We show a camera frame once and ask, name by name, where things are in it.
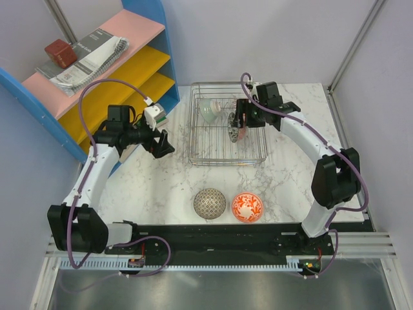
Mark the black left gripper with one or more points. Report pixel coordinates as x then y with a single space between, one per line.
158 149

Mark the aluminium frame rail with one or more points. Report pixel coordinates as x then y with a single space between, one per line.
365 27

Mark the black white floral bowl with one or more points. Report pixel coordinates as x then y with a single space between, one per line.
232 127

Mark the red brown cube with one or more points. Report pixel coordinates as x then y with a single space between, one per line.
61 53

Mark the pale green ceramic bowl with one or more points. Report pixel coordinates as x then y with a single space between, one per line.
210 109

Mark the white slotted cable duct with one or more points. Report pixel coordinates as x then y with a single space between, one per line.
133 265

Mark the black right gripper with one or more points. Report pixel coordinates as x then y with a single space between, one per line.
244 106

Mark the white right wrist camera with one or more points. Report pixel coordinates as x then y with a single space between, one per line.
252 90

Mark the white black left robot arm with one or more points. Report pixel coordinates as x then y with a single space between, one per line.
75 224

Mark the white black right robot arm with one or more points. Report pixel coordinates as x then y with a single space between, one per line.
336 176

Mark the orange white floral bowl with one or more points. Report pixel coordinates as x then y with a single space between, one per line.
247 207

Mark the spiral bound setup guide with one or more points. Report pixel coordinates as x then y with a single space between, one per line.
95 53

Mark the blue pink yellow shelf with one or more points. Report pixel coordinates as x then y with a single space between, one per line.
145 69

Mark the gold lattice pattern bowl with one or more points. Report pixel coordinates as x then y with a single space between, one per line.
210 203

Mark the metal wire dish rack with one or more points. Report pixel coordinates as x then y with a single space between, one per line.
209 144

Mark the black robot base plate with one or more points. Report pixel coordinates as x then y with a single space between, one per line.
225 243

